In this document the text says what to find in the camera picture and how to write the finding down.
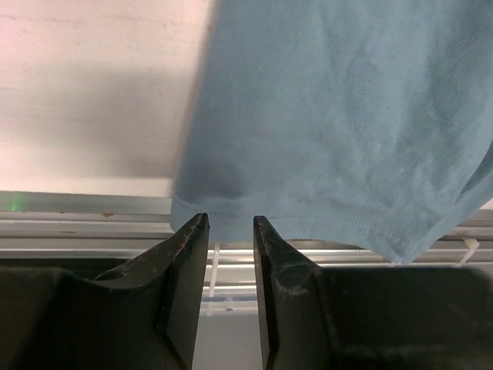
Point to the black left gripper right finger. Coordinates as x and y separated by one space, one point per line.
294 322

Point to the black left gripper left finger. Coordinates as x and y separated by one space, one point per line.
142 314

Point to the blue t shirt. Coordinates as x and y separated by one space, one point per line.
366 123

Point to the aluminium table front rail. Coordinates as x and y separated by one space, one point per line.
82 226

